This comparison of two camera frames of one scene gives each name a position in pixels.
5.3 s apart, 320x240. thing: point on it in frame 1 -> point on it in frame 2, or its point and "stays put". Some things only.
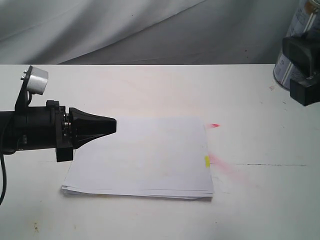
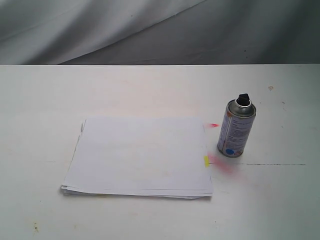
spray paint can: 305,19 -> 239,116
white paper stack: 165,156 stays put
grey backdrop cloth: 142,32 stays put
